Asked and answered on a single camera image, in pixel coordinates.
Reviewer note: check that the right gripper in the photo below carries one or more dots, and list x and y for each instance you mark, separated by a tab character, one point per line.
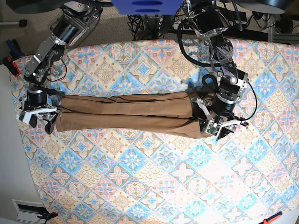
36	97

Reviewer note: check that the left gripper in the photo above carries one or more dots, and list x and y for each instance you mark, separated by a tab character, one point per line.
226	97

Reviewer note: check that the brown t-shirt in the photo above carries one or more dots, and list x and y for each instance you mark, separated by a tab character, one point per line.
169	113

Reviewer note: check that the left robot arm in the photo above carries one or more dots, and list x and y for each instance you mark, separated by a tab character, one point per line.
209	24

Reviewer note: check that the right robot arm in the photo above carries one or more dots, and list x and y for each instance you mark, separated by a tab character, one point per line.
66	31

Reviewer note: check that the red black clamp left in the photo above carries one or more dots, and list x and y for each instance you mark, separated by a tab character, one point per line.
11	65

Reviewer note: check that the blue clamp upper left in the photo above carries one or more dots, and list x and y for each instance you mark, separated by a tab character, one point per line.
15	50

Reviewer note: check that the white floor vent box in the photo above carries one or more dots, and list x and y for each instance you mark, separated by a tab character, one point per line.
27	212

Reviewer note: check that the white power strip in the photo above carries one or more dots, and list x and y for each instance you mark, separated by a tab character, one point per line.
184	27

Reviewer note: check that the blue black clamp bottom left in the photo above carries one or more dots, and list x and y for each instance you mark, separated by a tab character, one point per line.
47	216

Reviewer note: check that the orange clamp bottom right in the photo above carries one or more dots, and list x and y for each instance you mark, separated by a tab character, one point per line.
272	218

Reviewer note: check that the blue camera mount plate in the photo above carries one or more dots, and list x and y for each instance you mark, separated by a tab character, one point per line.
150	7

